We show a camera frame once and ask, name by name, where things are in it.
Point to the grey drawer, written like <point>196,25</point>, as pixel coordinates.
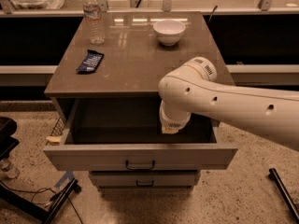
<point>155,179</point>
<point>125,134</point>

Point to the grey drawer cabinet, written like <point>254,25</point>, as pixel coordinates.
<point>134,61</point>

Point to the tan sponge in basket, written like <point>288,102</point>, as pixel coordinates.
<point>54,140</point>

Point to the white ceramic bowl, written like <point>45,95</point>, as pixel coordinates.
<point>169,32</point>

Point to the black bar right floor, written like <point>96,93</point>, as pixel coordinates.
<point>293,207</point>

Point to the blue snack bar wrapper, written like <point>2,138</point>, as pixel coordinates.
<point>91,62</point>

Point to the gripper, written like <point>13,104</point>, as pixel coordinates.
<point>172,122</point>

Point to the clear plastic water bottle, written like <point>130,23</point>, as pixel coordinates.
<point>94,20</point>

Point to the wire basket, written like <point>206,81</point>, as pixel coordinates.
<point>58,128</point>

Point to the small bottle on floor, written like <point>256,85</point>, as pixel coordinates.
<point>9,169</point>

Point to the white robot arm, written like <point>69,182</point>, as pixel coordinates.
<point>193,89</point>

